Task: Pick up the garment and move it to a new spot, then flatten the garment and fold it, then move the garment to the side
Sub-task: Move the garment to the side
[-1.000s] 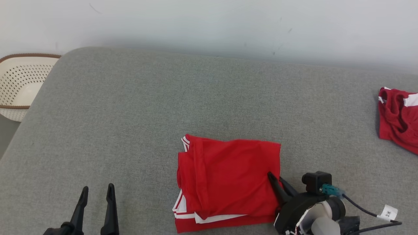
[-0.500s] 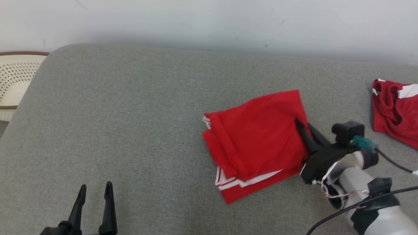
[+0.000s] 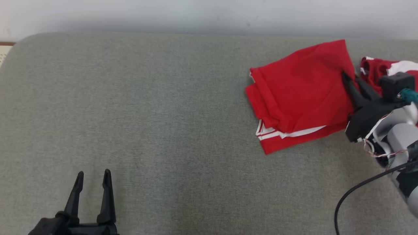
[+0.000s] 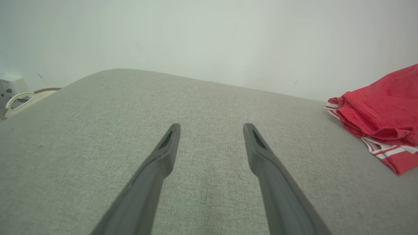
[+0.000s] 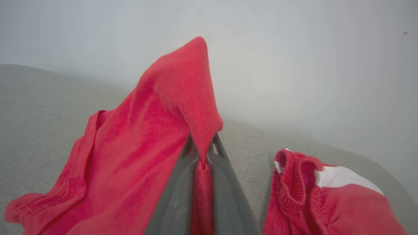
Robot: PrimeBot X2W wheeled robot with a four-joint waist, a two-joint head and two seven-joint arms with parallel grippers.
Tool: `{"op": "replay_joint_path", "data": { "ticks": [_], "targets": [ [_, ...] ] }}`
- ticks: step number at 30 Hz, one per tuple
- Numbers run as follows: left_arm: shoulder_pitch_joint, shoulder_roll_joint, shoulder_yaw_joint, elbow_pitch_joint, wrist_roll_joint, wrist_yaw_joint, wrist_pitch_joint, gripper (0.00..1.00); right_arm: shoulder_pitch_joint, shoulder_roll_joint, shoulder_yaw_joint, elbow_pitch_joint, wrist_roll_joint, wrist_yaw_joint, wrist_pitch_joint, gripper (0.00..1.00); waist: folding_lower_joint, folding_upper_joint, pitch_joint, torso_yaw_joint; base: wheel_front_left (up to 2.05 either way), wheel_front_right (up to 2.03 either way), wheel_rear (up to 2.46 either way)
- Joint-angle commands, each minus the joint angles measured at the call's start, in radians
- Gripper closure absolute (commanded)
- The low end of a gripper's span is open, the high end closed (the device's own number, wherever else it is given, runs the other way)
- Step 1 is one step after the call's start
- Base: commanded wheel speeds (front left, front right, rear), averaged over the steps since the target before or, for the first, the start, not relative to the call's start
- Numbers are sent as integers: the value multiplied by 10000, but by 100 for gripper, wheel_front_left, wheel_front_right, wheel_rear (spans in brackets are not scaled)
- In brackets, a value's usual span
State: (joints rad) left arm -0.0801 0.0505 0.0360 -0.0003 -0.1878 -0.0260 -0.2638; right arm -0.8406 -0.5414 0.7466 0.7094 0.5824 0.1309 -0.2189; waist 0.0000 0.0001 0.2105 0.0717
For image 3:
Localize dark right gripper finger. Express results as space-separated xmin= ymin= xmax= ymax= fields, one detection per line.
xmin=355 ymin=76 xmax=381 ymax=101
xmin=341 ymin=71 xmax=368 ymax=110

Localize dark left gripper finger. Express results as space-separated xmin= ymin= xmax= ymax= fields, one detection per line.
xmin=63 ymin=171 xmax=85 ymax=226
xmin=97 ymin=169 xmax=117 ymax=226

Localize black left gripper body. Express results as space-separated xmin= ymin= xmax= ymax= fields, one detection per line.
xmin=28 ymin=211 xmax=119 ymax=235

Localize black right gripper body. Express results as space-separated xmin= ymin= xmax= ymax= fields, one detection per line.
xmin=345 ymin=98 xmax=407 ymax=143

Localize red shorts with white band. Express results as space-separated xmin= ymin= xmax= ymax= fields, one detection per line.
xmin=360 ymin=56 xmax=418 ymax=128

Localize red basketball jersey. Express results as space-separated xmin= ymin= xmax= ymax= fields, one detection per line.
xmin=245 ymin=39 xmax=359 ymax=155

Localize cream perforated laundry basket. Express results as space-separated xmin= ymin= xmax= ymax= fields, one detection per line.
xmin=0 ymin=41 xmax=16 ymax=68

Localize red white twisted wires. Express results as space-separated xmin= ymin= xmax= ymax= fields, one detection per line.
xmin=362 ymin=137 xmax=409 ymax=159

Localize teal cable connector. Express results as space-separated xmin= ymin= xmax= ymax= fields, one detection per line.
xmin=397 ymin=87 xmax=418 ymax=105

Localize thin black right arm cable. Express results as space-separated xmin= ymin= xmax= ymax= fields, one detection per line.
xmin=333 ymin=159 xmax=418 ymax=235

